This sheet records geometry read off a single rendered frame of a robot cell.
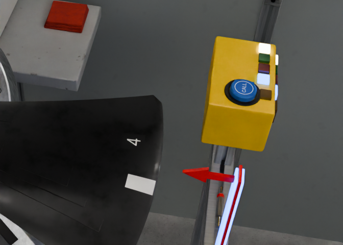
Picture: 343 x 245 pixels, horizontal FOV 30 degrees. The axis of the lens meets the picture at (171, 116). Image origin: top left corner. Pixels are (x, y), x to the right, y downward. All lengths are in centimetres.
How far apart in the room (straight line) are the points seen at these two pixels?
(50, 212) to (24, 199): 3
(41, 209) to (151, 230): 138
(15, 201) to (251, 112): 40
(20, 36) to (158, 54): 36
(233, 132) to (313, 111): 69
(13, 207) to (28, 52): 66
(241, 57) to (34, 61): 46
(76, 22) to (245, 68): 47
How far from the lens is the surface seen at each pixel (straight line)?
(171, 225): 208
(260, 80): 98
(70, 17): 137
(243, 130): 97
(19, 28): 138
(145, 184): 72
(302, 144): 174
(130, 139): 74
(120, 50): 155
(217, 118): 96
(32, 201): 70
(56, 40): 135
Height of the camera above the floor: 174
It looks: 47 degrees down
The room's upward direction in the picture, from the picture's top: 8 degrees clockwise
